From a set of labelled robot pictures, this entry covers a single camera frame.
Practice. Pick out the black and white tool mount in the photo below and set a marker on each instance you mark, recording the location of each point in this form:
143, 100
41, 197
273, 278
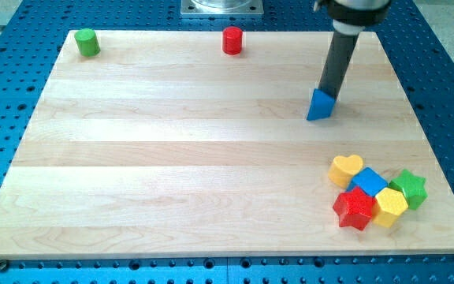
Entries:
350, 17

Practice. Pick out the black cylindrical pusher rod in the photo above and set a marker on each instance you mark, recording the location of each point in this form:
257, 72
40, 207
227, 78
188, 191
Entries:
338, 58

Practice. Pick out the blue triangle block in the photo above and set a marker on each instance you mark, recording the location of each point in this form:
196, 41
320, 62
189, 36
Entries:
321, 105

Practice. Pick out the yellow heart block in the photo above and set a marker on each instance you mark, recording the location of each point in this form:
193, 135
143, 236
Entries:
344, 168

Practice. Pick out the red cylinder block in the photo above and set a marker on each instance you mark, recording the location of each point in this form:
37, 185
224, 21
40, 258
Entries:
232, 40

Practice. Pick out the blue cube block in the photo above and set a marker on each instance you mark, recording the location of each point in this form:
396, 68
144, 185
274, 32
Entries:
369, 181

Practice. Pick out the green star block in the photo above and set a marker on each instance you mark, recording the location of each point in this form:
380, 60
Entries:
412, 187

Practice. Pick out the red star block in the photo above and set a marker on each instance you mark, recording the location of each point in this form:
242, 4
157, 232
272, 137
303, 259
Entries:
354, 208

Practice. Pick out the yellow hexagon block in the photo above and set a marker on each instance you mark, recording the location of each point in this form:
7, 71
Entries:
390, 205

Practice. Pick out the wooden board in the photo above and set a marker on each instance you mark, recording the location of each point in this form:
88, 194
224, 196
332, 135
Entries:
163, 146

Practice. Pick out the green cylinder block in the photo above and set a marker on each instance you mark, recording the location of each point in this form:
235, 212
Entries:
87, 42

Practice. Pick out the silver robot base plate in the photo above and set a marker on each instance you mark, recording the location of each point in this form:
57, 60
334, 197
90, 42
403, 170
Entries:
221, 7

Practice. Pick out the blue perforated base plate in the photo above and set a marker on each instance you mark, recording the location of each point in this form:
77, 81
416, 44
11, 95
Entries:
31, 35

